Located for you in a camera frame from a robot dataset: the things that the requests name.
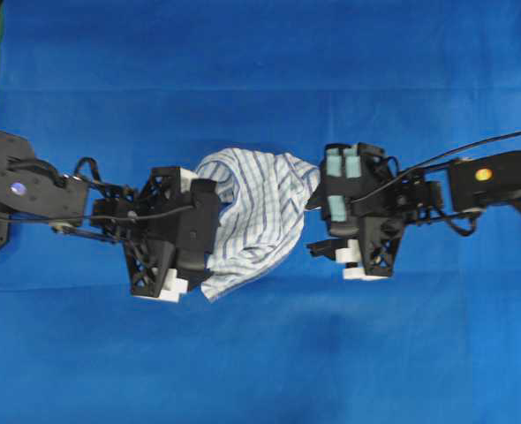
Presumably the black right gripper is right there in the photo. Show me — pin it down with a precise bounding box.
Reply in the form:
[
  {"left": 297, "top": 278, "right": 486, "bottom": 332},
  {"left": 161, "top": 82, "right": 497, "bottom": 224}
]
[{"left": 306, "top": 153, "right": 442, "bottom": 281}]

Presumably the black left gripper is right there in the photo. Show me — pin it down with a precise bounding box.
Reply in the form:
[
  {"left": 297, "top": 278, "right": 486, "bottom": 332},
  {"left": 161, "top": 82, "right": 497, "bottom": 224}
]
[{"left": 92, "top": 167, "right": 198, "bottom": 303}]

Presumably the white blue striped towel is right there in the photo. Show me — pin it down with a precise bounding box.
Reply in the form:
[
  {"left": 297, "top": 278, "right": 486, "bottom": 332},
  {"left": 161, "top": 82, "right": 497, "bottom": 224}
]
[{"left": 196, "top": 148, "right": 320, "bottom": 301}]

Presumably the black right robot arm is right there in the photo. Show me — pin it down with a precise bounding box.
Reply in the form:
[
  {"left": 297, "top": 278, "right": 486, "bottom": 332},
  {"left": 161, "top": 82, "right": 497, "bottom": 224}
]
[{"left": 306, "top": 145, "right": 521, "bottom": 280}]

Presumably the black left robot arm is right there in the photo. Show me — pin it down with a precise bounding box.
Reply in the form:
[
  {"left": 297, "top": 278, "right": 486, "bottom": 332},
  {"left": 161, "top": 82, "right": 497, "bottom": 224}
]
[{"left": 0, "top": 131, "right": 206, "bottom": 302}]

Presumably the blue table cloth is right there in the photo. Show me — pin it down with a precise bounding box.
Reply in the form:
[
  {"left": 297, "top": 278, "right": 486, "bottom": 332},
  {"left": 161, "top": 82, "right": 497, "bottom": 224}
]
[{"left": 0, "top": 1, "right": 521, "bottom": 423}]

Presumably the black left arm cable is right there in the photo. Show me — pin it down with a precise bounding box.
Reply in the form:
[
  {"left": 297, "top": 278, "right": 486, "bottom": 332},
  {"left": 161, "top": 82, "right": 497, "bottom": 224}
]
[{"left": 0, "top": 156, "right": 200, "bottom": 266}]

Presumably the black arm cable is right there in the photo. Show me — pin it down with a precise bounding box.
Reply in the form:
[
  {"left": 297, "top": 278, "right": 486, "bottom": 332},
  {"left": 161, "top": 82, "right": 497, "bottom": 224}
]
[
  {"left": 351, "top": 129, "right": 521, "bottom": 238},
  {"left": 0, "top": 156, "right": 200, "bottom": 266}
]

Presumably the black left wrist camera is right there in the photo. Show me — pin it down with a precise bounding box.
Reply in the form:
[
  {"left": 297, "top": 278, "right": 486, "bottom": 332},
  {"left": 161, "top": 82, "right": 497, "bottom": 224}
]
[{"left": 176, "top": 178, "right": 221, "bottom": 292}]

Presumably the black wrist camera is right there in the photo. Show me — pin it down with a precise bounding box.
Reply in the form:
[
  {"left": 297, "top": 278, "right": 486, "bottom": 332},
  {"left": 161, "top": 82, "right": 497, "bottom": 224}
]
[
  {"left": 320, "top": 143, "right": 391, "bottom": 239},
  {"left": 176, "top": 178, "right": 221, "bottom": 292}
]

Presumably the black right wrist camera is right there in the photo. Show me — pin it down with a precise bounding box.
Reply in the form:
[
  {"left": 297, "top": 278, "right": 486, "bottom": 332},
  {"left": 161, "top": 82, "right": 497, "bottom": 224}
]
[{"left": 320, "top": 143, "right": 391, "bottom": 239}]

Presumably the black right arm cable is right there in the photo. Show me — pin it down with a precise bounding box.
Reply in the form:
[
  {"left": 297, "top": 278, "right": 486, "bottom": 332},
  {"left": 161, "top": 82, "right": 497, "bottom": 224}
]
[{"left": 351, "top": 129, "right": 521, "bottom": 238}]

